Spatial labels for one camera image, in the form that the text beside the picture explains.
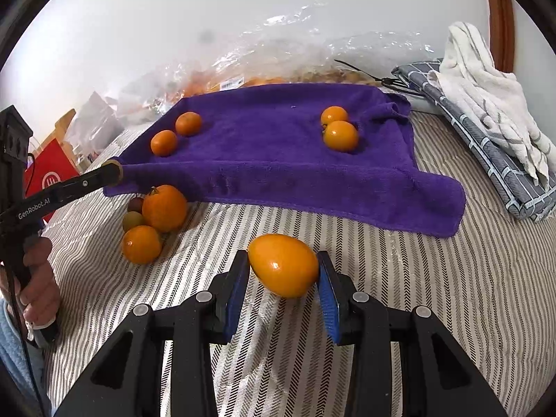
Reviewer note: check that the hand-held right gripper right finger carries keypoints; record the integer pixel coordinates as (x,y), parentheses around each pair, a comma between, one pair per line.
(330,308)

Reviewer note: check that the large orange tomato with stem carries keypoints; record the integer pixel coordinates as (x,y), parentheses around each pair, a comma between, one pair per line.
(164,207)

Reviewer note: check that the red paper bag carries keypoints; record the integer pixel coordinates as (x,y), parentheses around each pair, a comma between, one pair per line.
(56,160)

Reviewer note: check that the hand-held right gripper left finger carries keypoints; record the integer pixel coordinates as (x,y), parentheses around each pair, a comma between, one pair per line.
(236,295)

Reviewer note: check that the small crumpled clear plastic bag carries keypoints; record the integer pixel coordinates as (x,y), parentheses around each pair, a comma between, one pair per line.
(147,91)

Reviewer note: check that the small greenish brown longan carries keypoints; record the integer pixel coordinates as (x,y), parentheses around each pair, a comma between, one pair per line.
(132,220)

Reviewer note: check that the person's left forearm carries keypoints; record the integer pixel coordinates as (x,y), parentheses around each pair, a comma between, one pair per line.
(13,356)

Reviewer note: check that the grey translucent plastic bag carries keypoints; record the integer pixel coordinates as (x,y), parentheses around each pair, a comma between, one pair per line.
(95,115)

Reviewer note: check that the clear plastic bag of longans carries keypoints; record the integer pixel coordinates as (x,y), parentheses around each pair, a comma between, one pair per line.
(347,52)

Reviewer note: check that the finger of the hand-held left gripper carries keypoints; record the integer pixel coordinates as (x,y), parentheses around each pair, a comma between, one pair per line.
(91,180)

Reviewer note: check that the brown wooden door frame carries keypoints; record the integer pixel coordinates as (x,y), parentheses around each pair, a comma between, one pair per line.
(499,17)

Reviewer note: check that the person's left hand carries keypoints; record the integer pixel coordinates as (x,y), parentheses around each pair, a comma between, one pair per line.
(43,286)

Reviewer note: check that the wooden furniture frame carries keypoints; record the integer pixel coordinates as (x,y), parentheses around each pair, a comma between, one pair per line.
(61,126)

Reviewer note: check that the grey checked folded sheet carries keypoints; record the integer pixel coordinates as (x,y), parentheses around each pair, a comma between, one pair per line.
(499,169)

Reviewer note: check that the purple towel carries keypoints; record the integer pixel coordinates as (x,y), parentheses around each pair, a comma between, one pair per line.
(269,160)

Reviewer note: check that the white striped towel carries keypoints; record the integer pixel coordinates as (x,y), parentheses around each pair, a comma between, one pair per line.
(482,91)

